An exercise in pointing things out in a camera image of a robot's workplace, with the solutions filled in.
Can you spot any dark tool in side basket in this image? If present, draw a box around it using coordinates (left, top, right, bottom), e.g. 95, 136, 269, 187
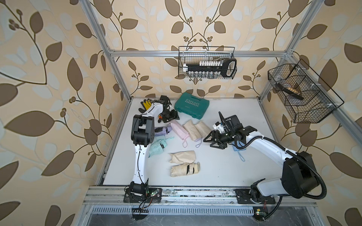
277, 83, 304, 100

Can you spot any beige sleeved umbrella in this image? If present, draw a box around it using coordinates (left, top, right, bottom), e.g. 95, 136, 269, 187
183, 120, 202, 148
195, 121, 212, 138

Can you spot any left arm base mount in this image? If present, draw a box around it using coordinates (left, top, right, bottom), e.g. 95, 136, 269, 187
123, 182, 163, 203

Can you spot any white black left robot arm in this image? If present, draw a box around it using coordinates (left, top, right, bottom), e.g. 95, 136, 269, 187
131, 95, 179, 186

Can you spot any lilac umbrella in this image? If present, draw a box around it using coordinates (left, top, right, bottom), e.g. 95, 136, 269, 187
155, 125, 172, 137

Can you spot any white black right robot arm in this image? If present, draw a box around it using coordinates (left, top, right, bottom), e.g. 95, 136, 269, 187
203, 114, 327, 203

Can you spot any black rear wire basket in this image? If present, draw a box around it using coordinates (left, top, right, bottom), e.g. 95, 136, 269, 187
178, 45, 237, 82

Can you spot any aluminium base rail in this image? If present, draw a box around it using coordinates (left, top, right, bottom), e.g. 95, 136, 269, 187
82, 186, 317, 207

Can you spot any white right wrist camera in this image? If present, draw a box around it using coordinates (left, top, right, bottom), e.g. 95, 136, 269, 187
213, 121, 225, 134

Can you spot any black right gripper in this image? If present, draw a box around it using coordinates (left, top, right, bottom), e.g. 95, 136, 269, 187
203, 130, 234, 149

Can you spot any black side wire basket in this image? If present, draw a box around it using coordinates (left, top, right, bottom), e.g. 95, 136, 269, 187
268, 59, 345, 123

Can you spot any cream umbrella sleeve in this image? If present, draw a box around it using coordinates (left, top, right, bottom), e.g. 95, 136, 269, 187
170, 151, 196, 164

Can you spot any yellow black work glove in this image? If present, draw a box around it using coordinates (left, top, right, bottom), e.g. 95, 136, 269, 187
139, 99, 153, 114

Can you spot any green plastic tool case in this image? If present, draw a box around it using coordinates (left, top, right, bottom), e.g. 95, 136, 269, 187
174, 93, 210, 120

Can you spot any pink sleeved umbrella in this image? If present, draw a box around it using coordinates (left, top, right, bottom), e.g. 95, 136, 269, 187
170, 120, 189, 148

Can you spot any mint green umbrella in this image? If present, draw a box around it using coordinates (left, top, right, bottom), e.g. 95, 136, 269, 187
149, 137, 174, 157

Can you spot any cream bare umbrella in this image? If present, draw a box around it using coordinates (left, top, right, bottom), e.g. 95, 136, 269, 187
171, 163, 200, 177

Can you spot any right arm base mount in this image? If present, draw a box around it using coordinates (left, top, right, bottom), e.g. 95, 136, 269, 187
234, 179, 276, 204

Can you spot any black socket bit holder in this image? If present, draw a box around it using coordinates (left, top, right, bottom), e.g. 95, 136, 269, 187
181, 58, 237, 79

